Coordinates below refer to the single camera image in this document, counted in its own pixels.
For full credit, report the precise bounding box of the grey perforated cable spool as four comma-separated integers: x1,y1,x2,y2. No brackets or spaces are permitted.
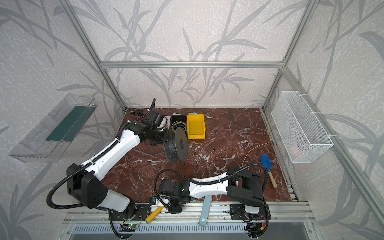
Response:
164,127,189,163

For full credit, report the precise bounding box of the yellow plastic scoop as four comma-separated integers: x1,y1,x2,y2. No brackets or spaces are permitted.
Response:
145,207,165,224

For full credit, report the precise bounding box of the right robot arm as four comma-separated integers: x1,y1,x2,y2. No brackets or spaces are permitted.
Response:
153,163,269,215

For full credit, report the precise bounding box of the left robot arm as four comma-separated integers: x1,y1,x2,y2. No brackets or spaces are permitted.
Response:
46,101,169,216

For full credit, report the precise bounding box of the white storage bin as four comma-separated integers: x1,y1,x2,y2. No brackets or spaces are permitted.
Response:
160,116,171,129

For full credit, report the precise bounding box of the black storage bin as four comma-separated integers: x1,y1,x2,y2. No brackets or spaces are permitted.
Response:
170,114,187,133

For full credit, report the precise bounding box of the light blue grey bar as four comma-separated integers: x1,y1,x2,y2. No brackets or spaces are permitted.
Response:
199,196,212,228

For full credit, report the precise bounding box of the red black hand tool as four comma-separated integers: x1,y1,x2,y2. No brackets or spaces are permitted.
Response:
131,110,145,120

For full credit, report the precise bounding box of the yellow storage bin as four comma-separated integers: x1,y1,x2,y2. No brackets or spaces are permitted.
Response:
187,114,206,140

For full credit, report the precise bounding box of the green circuit board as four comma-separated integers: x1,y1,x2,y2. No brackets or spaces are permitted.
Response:
119,223,141,233

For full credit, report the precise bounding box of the pink object in basket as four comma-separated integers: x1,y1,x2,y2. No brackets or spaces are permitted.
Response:
290,146,305,159

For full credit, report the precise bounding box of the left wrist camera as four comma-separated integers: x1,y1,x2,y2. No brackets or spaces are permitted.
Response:
155,114,164,129

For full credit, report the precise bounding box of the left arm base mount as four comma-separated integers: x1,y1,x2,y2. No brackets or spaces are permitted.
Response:
111,204,151,221

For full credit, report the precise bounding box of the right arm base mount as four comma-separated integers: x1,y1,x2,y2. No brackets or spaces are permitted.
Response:
230,204,271,222

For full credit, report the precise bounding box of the blue shovel wooden handle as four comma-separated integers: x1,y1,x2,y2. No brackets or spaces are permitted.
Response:
261,155,278,188

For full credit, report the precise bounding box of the clear plastic wall tray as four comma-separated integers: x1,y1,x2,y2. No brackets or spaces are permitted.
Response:
9,94,98,163

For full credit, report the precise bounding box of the white wire mesh basket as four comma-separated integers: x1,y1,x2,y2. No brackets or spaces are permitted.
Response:
271,91,334,164

